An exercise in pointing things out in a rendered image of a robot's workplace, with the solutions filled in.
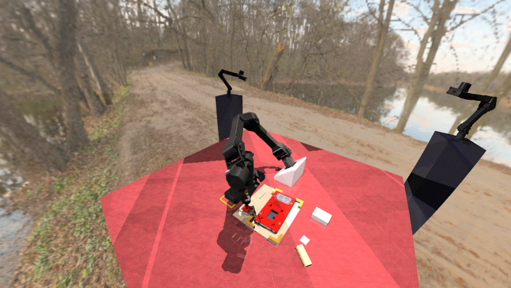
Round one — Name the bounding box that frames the tan rectangular block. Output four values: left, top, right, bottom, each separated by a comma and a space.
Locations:
296, 244, 312, 267

